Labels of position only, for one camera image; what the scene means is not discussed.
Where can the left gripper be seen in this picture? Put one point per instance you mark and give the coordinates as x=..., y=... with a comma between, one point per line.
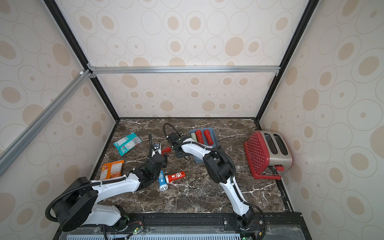
x=165, y=162

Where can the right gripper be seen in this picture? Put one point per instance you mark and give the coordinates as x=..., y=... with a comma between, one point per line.
x=172, y=143

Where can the blue storage tray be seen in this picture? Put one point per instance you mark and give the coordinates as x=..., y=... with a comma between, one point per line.
x=198, y=158

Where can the red flashlight diagonal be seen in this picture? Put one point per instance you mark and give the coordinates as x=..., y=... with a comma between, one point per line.
x=209, y=139

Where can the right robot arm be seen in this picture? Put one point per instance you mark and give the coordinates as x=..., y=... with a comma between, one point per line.
x=220, y=168

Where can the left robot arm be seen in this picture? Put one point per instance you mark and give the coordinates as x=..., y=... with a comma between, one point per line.
x=79, y=204

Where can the teal snack packet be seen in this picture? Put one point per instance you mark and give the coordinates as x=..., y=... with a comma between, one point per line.
x=127, y=143

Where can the orange snack packet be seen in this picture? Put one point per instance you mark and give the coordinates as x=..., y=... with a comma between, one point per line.
x=111, y=170

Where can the red and steel toaster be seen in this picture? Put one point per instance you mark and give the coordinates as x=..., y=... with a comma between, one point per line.
x=268, y=155

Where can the horizontal aluminium rail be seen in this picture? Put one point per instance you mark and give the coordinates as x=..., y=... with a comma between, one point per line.
x=185, y=70

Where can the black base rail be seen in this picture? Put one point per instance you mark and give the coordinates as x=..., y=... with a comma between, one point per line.
x=273, y=226

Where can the left diagonal aluminium rail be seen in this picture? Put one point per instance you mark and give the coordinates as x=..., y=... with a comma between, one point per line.
x=25, y=138

